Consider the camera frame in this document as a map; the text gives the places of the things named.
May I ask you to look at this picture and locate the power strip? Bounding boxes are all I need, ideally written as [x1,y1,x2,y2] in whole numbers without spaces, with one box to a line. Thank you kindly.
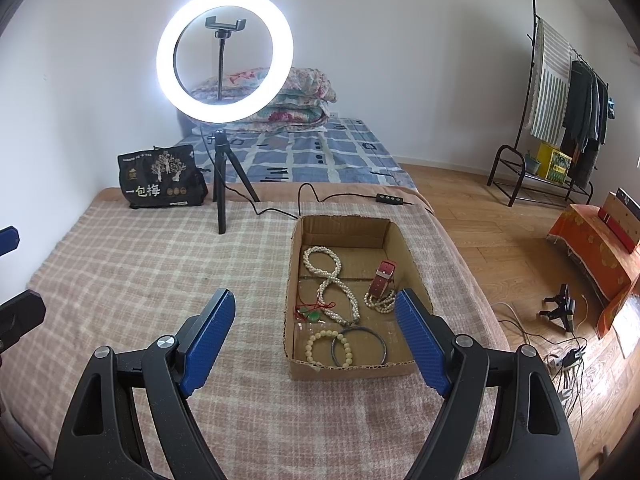
[547,349,587,377]

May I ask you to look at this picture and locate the yellow box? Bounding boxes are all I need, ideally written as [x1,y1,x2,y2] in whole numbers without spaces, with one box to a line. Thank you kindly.
[535,142,573,185]

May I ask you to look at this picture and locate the red cord green pendant necklace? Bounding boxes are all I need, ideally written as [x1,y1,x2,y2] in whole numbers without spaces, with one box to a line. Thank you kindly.
[295,300,336,323]

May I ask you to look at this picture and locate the white ring light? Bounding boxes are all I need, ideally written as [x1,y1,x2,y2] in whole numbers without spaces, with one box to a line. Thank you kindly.
[156,0,294,123]

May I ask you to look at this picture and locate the clear plastic bag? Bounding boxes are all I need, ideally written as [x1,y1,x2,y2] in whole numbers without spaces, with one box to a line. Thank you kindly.
[614,292,640,360]

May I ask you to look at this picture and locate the black cable with inline controller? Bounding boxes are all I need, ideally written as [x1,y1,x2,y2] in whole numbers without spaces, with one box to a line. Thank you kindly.
[250,182,416,218]

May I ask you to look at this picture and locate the tan and red gift box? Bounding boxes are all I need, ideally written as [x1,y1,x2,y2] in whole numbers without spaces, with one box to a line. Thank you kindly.
[597,192,640,256]

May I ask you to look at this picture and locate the black metal clothes rack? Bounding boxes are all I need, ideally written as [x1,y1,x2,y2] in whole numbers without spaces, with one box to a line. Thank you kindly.
[487,0,611,207]

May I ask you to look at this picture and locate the floral folded quilt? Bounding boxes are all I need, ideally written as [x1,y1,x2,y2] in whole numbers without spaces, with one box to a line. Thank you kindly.
[191,66,338,133]

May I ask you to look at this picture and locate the black ring light tripod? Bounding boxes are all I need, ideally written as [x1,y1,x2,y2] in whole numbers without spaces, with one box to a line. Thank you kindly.
[212,127,261,235]

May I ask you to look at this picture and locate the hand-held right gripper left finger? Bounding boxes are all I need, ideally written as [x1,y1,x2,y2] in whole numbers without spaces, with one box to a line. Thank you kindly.
[52,288,237,480]

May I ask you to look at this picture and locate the cream bead bracelet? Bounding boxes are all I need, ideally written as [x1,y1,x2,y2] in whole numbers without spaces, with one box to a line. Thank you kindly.
[305,329,355,367]

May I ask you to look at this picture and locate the small black floor tripod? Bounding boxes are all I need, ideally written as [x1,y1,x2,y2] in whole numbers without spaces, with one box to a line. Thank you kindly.
[537,284,577,333]

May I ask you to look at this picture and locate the dark metal bangle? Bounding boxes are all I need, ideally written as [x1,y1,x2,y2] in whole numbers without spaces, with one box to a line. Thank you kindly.
[331,326,387,367]

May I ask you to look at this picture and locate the dark hanging clothes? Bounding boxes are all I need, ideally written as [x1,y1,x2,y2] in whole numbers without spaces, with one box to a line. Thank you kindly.
[562,60,611,188]

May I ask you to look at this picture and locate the orange cloth covered table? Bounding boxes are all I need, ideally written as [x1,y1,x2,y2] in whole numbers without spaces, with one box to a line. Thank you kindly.
[546,203,640,341]

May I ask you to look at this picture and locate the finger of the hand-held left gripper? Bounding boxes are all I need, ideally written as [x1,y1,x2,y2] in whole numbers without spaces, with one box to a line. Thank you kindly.
[0,226,21,257]
[0,290,47,356]

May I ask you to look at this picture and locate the small pearl bracelet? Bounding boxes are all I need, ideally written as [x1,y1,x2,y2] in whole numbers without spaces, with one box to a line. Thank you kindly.
[364,290,398,315]

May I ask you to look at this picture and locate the black gooseneck phone holder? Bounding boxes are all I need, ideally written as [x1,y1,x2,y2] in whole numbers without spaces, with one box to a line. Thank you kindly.
[204,16,248,106]

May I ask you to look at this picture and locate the long pearl necklace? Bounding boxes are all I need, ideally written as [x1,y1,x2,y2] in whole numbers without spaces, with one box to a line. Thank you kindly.
[301,245,361,326]

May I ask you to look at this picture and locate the bundle of floor cables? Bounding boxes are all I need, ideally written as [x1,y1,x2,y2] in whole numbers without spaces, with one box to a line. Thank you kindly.
[492,290,593,411]

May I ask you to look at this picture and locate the pink plaid blanket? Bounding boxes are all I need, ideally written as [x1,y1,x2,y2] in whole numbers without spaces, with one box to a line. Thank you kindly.
[0,182,511,480]

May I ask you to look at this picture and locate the black printed bag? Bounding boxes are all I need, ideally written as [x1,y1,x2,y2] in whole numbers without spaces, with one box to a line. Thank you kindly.
[117,144,208,210]

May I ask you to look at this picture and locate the blue plaid bedsheet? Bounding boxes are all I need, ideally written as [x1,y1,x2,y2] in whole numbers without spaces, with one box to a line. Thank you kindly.
[177,116,418,196]

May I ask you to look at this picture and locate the striped hanging cloth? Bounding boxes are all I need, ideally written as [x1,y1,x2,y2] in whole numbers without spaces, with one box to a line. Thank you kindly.
[527,20,573,146]

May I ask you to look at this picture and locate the brown cardboard box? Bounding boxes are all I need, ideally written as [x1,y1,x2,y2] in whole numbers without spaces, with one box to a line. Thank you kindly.
[285,215,435,382]

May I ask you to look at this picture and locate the dark slim box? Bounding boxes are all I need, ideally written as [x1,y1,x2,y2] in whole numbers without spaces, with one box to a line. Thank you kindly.
[616,187,640,213]

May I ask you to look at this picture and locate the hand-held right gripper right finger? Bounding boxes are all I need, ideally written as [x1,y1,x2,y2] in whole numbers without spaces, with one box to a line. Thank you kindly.
[394,288,581,480]

